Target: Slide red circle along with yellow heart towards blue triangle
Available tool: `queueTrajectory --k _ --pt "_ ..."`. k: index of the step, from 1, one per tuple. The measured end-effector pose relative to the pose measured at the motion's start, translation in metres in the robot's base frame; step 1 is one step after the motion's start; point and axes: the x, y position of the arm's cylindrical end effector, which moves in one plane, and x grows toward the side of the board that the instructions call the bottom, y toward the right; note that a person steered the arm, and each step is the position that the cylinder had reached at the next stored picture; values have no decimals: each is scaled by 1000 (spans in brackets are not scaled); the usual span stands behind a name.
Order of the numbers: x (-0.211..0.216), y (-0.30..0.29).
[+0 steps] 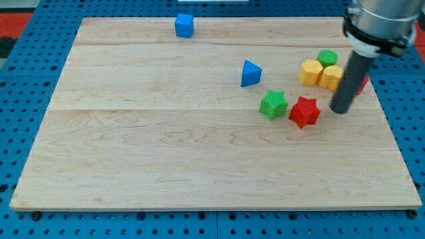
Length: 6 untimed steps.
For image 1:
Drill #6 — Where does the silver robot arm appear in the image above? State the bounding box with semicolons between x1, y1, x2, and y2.
343;0;424;58

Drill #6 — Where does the blue triangle block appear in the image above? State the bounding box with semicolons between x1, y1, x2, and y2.
240;60;262;87

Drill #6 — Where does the yellow heart block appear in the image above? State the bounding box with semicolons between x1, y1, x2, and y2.
318;65;344;91

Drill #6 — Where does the green circle block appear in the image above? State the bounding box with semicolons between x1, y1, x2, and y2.
317;50;338;68

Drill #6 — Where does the red circle block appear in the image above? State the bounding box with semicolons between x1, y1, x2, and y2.
357;74;369;96

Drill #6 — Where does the wooden board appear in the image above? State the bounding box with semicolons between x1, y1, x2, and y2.
10;17;422;212

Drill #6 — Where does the green star block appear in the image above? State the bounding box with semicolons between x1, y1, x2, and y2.
259;89;288;121

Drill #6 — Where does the red star block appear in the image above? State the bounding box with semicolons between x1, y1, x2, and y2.
289;96;321;129

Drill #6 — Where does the blue cube block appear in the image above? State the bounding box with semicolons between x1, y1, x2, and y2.
175;14;194;39

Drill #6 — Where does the yellow hexagon block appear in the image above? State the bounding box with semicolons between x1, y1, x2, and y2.
297;59;323;86

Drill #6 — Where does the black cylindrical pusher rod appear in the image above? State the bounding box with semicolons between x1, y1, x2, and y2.
329;51;375;114

